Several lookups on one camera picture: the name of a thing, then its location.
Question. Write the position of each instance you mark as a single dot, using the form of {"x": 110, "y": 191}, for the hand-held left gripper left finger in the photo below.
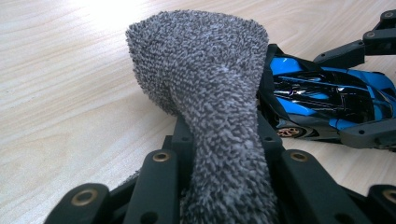
{"x": 185, "y": 146}

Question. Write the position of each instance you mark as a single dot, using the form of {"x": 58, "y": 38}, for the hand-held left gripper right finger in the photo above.
{"x": 269, "y": 140}

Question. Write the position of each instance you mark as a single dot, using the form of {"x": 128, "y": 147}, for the blue and black toy car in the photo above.
{"x": 311, "y": 90}

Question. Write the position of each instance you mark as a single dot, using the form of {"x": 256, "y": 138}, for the grey terry cloth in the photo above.
{"x": 211, "y": 77}

